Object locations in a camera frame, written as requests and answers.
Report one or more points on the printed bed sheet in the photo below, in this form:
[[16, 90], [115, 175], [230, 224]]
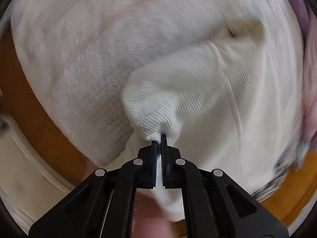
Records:
[[86, 42]]

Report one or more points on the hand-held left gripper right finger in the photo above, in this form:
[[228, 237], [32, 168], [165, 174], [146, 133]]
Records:
[[163, 163]]

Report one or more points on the white knit sweater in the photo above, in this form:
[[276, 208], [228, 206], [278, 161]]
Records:
[[210, 104]]

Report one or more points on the person's pink pants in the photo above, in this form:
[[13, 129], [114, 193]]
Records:
[[151, 228]]

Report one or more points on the purple floral quilt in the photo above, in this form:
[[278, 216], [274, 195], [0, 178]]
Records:
[[310, 67]]

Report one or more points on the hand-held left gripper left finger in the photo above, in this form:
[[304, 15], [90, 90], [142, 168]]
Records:
[[154, 163]]

